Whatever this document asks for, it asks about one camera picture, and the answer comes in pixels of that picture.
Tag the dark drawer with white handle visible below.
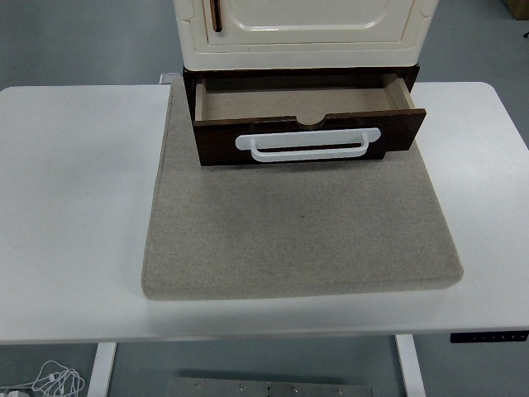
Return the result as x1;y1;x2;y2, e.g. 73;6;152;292
192;73;427;166

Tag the dark wooden drawer housing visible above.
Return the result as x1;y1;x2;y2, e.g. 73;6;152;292
183;64;421;167

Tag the cream plastic cabinet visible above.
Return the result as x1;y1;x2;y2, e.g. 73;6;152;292
172;0;439;71

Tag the beige fabric mat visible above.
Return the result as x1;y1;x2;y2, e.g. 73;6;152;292
141;76;465;302

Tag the grey metal plate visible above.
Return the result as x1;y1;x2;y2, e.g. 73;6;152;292
167;376;375;397

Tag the white table leg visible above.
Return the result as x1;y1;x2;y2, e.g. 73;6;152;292
86;342;119;397
394;333;427;397

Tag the black table control panel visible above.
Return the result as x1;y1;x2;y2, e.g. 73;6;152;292
449;330;529;344

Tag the brown cardboard box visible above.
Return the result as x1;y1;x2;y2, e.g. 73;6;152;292
502;0;529;20

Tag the white tangled cable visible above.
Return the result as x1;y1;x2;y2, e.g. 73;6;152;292
31;360;87;397

